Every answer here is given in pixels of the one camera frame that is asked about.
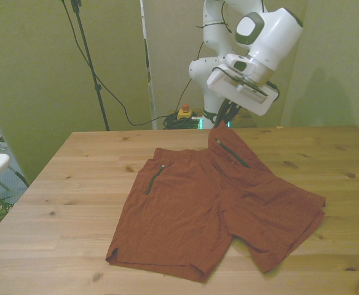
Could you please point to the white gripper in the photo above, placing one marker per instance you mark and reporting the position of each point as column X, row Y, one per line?
column 241, row 99

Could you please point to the rust red shorts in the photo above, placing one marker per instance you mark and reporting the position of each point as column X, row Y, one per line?
column 182, row 215

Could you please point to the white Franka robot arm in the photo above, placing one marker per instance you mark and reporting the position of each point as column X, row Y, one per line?
column 278, row 33

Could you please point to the yellow emergency stop button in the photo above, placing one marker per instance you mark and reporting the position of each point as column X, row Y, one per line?
column 185, row 113

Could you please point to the white vertical partition strip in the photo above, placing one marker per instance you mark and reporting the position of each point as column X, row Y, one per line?
column 148, row 67

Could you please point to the black tripod stand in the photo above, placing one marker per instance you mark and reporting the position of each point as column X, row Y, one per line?
column 88, row 61

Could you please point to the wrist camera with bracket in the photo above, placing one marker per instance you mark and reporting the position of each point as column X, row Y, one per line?
column 253, row 87

